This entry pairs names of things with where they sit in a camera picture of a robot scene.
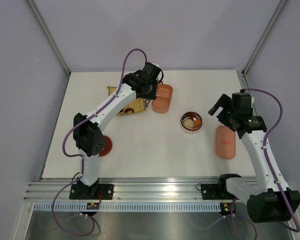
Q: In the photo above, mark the pink oval lunch box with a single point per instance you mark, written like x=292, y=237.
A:
x=162, y=102

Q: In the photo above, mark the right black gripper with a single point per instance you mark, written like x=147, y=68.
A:
x=224, y=101

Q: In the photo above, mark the round white rice ball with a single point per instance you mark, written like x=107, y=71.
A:
x=189, y=123

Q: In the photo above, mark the round metal bowl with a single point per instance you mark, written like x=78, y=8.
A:
x=192, y=115

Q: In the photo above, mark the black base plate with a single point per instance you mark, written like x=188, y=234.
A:
x=219, y=191
x=103, y=191

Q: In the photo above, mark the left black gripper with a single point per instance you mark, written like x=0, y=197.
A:
x=152, y=95

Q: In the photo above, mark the white slotted cable duct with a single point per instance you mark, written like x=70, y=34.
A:
x=142, y=207

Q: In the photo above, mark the orange fried food piece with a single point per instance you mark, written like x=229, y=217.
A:
x=197, y=123

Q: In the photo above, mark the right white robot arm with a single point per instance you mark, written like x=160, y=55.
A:
x=272, y=200

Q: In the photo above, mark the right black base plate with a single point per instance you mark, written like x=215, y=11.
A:
x=219, y=191

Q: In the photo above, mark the yellow bamboo mat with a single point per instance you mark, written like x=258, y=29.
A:
x=125, y=101

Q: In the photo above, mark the pink lunch box lid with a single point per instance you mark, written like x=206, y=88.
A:
x=225, y=143

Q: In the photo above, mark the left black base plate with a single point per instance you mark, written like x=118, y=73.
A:
x=103, y=191

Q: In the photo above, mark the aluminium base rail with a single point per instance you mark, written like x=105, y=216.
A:
x=135, y=189

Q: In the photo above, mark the red round bowl lid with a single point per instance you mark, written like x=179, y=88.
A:
x=108, y=147

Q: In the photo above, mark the right aluminium frame post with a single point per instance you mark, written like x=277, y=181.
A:
x=265, y=35

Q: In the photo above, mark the curved red sausage piece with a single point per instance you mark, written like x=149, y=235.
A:
x=127, y=110

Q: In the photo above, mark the aluminium frame post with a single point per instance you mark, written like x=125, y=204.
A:
x=265, y=35
x=34, y=9

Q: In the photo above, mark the left aluminium frame post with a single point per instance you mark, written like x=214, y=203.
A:
x=34, y=9

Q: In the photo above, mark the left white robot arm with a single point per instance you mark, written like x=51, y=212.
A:
x=88, y=129

